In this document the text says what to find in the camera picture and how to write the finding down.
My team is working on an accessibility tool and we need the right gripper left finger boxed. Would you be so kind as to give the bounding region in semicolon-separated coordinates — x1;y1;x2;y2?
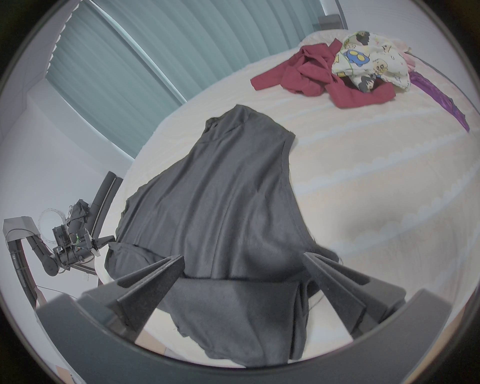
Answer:
75;255;186;336

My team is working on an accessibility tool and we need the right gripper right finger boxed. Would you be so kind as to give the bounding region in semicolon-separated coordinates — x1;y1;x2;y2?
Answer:
302;252;407;340

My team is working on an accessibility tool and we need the black garment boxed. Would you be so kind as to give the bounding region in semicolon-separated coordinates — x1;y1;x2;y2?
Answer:
104;105;340;368

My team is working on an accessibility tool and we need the bed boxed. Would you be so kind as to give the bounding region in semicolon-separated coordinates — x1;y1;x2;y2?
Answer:
94;0;480;362

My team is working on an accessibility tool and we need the round white mirror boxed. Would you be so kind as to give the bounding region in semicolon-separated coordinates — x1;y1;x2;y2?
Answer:
39;208;70;241

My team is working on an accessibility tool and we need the blue-green curtain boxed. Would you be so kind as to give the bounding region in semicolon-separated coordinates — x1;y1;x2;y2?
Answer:
94;0;329;104
46;7;187;160

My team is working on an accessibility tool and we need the purple garment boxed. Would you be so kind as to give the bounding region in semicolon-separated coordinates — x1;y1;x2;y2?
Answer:
408;70;470;133

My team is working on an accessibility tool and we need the dark red garment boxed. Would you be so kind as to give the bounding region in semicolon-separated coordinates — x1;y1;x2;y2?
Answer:
250;42;397;109

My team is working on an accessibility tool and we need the white printed pyjama top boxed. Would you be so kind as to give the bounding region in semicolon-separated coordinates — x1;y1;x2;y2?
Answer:
332;31;410;94

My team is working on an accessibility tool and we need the pink garment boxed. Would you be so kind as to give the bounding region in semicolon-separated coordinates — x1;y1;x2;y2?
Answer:
399;41;417;72

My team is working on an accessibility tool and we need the cream pillow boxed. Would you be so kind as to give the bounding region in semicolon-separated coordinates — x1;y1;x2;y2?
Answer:
298;29;361;49

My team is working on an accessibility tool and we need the grey bedside table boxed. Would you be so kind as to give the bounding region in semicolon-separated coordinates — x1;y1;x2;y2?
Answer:
317;14;344;31

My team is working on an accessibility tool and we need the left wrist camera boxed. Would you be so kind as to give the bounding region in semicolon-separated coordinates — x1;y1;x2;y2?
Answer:
52;224;74;246

